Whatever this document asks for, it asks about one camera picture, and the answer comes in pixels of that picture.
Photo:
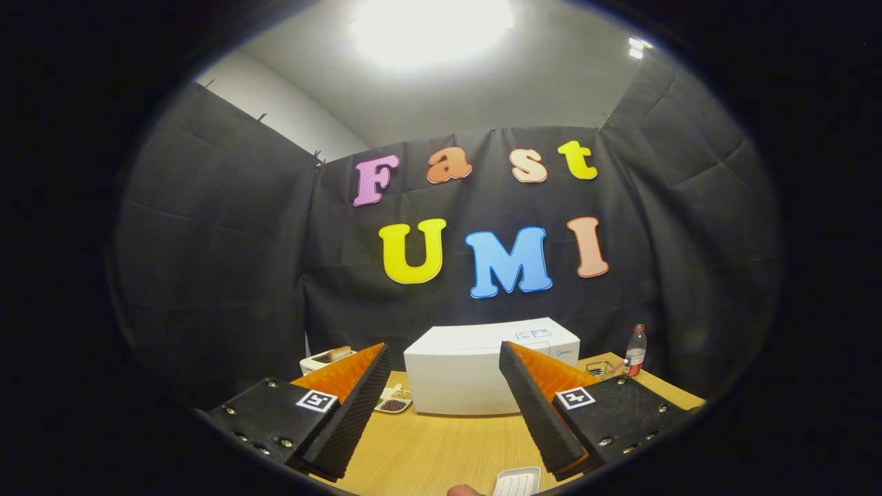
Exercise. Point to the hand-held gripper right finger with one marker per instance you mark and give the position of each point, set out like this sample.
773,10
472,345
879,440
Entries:
534,413

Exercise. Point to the small white ribbed tray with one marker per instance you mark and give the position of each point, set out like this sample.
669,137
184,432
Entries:
517,482

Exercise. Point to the white divided bean dish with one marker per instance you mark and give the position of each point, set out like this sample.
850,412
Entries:
394,405

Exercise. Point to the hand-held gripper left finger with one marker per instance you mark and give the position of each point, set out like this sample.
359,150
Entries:
355,413

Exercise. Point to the white toaster oven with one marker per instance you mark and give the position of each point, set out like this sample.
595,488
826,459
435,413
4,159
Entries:
455,379

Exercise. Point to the cream pop-up toaster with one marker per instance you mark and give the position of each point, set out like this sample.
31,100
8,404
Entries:
309,366

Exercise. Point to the toast slice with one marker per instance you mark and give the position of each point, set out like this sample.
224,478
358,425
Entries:
339,353

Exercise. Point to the ceiling light panel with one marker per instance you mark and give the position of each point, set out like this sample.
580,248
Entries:
431,31

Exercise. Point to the clear bottle with red label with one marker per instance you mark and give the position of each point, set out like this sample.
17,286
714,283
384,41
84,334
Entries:
634,355

